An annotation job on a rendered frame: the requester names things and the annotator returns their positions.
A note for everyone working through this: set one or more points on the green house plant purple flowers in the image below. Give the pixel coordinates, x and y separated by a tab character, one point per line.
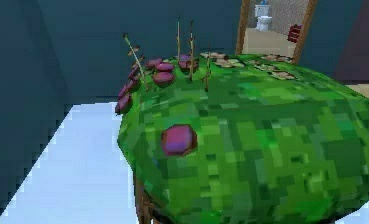
265	140

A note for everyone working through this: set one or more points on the red cloth stack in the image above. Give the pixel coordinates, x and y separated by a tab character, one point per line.
294	33

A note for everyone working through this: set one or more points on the brown wooden plant stand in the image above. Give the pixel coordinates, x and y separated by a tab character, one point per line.
142	203

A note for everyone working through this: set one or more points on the white toilet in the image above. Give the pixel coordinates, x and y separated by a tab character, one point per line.
263	16

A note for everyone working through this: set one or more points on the brown wooden door frame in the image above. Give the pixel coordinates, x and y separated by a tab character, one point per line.
242	26

